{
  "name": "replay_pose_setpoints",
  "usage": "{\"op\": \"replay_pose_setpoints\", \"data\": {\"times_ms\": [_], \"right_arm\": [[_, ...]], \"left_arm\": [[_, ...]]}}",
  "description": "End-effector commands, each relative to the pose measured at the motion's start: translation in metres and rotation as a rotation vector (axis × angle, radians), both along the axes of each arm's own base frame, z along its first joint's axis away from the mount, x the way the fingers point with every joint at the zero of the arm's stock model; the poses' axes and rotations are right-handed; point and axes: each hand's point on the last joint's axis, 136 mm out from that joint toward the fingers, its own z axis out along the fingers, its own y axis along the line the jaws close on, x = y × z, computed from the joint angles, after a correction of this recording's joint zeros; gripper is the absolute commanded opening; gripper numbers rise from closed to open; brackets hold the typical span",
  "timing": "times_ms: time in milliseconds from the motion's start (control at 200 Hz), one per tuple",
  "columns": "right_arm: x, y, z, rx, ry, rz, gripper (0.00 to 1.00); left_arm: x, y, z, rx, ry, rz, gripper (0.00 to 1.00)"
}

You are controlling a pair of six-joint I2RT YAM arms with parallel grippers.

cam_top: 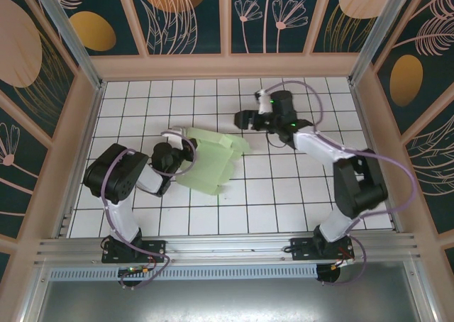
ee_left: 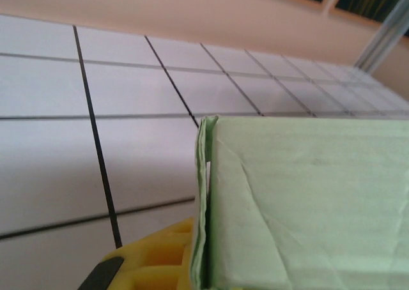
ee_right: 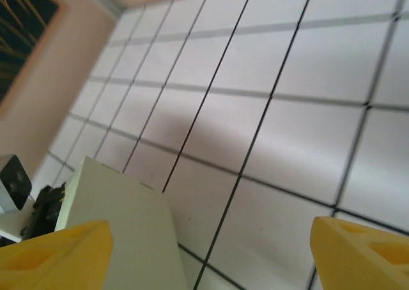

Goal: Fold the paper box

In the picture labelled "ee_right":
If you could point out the pale green paper box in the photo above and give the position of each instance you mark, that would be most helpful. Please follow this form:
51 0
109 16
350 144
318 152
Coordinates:
137 213

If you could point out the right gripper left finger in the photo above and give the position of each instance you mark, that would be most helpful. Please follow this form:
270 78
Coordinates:
57 261

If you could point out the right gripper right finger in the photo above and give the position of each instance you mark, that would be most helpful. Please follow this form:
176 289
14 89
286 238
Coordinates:
361 261

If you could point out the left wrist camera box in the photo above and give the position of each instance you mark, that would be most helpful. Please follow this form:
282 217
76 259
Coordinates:
14 178

